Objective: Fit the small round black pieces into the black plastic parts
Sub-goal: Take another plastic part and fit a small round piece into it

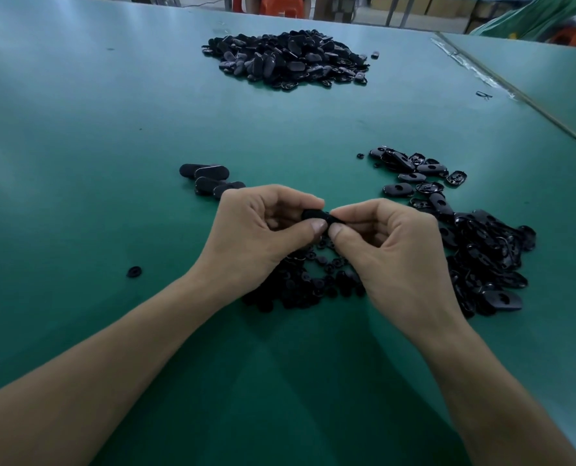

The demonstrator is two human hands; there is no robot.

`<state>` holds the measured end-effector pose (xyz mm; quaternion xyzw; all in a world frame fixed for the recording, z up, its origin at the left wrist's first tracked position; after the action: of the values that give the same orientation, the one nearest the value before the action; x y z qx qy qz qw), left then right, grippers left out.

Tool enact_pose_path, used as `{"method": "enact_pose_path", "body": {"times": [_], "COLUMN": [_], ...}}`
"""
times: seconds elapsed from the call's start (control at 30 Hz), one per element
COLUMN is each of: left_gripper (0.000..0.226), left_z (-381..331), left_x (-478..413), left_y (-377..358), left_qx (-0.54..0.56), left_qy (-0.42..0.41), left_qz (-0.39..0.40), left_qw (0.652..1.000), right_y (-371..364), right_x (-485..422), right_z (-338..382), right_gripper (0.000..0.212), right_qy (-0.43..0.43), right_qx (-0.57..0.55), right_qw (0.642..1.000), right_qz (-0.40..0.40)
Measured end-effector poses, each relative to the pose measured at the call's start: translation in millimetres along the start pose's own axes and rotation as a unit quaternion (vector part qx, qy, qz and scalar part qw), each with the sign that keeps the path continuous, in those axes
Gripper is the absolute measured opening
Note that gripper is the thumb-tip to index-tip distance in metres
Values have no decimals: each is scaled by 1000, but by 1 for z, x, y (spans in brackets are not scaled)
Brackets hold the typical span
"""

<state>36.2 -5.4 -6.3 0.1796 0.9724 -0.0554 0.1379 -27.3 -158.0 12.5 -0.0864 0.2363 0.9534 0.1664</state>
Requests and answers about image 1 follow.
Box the person's left hand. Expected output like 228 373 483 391
186 184 328 307

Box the person's right hand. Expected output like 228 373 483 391
327 197 469 350

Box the pile of small black buttons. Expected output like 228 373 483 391
241 228 367 313

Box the pile of black oval shells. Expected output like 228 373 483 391
368 145 538 319

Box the person's left forearm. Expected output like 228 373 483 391
0 271 226 466

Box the person's right forearm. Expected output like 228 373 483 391
424 320 576 466

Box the small open cardboard box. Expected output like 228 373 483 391
317 0 357 23

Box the green striped bag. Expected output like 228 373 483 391
472 0 576 43

